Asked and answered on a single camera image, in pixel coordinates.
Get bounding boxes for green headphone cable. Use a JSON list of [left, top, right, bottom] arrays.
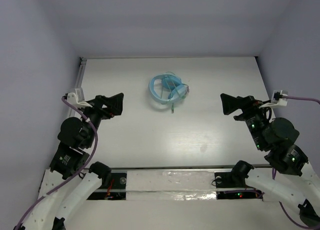
[[159, 71, 190, 114]]

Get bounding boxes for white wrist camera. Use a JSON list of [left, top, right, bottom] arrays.
[[259, 90, 288, 109], [66, 88, 92, 109]]

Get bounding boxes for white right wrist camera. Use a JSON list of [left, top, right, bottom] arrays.
[[259, 90, 288, 109]]

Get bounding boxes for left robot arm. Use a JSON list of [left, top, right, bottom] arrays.
[[15, 88, 124, 229]]

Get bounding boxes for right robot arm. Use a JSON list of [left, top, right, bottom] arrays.
[[211, 90, 320, 229]]

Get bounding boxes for aluminium side rail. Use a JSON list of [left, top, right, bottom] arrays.
[[38, 58, 90, 197]]

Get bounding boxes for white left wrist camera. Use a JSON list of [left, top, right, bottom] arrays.
[[66, 88, 92, 109]]

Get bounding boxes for white foil-taped base panel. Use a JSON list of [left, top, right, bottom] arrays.
[[125, 170, 217, 201]]

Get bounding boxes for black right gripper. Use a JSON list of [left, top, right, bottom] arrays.
[[220, 91, 273, 149]]

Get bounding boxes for light blue headphones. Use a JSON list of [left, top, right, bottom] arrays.
[[148, 72, 190, 105]]

